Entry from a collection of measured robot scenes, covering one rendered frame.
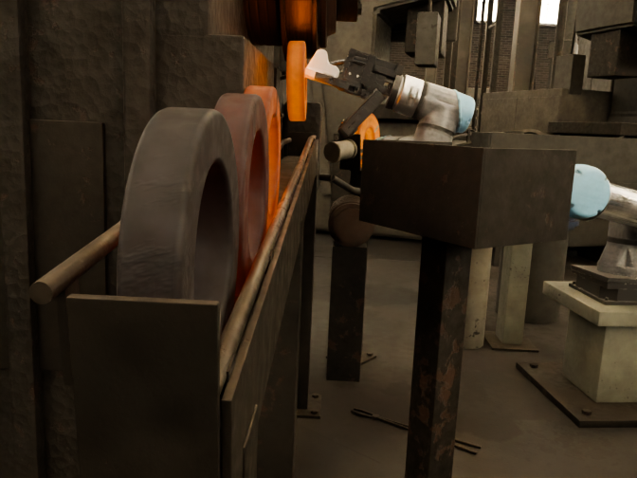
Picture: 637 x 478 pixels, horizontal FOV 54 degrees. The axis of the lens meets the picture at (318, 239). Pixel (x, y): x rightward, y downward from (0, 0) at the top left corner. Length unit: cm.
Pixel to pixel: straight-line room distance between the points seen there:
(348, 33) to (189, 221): 391
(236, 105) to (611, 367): 153
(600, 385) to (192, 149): 167
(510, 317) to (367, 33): 242
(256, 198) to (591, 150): 330
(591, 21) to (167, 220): 495
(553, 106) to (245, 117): 487
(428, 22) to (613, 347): 252
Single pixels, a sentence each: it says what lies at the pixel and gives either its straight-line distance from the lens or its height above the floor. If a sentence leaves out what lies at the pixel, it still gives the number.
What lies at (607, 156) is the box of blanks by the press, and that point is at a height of 64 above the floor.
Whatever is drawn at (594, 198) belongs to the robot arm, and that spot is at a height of 61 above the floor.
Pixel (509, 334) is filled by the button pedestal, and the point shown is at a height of 5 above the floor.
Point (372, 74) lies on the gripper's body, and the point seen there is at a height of 84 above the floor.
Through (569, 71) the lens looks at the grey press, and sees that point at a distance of 533.
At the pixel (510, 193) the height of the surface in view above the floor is 66.
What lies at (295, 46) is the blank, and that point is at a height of 88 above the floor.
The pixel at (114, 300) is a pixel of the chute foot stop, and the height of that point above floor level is 65.
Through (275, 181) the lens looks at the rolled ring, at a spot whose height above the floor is 67.
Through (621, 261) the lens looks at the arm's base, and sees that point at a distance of 189.
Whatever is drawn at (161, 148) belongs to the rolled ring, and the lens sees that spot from 34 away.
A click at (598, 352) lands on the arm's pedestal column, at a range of 189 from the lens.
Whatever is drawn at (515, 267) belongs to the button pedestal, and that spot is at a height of 28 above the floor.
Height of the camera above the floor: 74
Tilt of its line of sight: 10 degrees down
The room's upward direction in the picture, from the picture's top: 2 degrees clockwise
